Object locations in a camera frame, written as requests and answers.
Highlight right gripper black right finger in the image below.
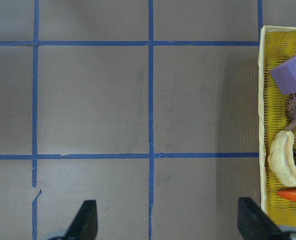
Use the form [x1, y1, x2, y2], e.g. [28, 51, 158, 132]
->
[238, 197, 296, 240]

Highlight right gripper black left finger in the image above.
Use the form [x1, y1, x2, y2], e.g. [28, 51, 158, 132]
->
[45, 199, 98, 240]

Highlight orange toy carrot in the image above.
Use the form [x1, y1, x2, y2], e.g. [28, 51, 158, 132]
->
[277, 188, 296, 202]

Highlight pale yellow toy banana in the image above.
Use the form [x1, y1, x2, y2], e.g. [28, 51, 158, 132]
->
[268, 130, 296, 187]

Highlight brown animal figurine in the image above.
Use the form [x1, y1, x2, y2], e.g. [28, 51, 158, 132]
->
[285, 93, 296, 131]

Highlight purple foam cube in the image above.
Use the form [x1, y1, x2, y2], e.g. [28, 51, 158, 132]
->
[270, 55, 296, 95]

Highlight yellow woven tray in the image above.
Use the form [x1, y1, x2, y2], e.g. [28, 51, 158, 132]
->
[258, 25, 296, 227]

